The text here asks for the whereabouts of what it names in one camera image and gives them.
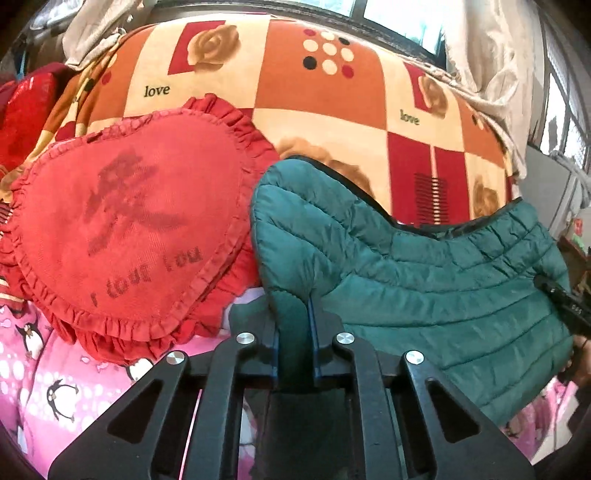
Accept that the pink penguin-print bedsheet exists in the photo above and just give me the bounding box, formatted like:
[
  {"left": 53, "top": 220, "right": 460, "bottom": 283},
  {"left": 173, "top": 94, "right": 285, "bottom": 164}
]
[{"left": 0, "top": 286, "right": 571, "bottom": 480}]

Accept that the red heart-shaped frilled pillow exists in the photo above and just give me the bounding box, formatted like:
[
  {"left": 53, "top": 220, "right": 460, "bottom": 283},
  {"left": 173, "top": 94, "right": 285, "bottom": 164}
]
[{"left": 0, "top": 92, "right": 280, "bottom": 365}]

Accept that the off-white curtain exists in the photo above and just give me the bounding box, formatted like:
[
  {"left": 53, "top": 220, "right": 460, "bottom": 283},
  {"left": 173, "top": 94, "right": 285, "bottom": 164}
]
[{"left": 441, "top": 0, "right": 543, "bottom": 181}]

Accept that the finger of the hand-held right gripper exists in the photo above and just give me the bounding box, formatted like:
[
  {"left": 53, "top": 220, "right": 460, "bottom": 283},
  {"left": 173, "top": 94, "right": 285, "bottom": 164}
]
[{"left": 533, "top": 274, "right": 565, "bottom": 303}]

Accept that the person's right hand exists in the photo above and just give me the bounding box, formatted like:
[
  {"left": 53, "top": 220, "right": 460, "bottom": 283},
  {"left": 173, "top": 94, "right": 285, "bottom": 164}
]
[{"left": 558, "top": 335, "right": 591, "bottom": 386}]

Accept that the orange checked rose-print blanket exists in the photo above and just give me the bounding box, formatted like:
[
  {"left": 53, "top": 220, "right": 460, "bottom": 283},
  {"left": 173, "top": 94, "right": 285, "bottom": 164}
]
[{"left": 0, "top": 18, "right": 518, "bottom": 227}]

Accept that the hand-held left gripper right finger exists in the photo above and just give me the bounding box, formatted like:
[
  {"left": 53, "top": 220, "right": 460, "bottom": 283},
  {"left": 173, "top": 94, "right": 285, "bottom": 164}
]
[{"left": 307, "top": 292, "right": 537, "bottom": 480}]

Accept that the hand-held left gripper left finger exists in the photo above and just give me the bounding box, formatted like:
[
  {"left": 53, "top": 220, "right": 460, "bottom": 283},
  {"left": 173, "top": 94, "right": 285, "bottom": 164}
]
[{"left": 48, "top": 298, "right": 280, "bottom": 480}]

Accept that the grey cabinet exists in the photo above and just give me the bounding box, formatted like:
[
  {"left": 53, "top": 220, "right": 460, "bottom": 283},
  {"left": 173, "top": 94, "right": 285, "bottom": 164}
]
[{"left": 524, "top": 141, "right": 591, "bottom": 241}]

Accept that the green quilted jacket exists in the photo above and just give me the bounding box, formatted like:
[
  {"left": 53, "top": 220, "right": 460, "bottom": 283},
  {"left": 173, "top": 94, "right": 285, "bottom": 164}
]
[{"left": 252, "top": 157, "right": 574, "bottom": 426}]

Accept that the white cloth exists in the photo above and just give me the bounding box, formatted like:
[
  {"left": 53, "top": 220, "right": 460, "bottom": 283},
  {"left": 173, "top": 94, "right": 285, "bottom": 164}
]
[{"left": 61, "top": 0, "right": 160, "bottom": 72}]

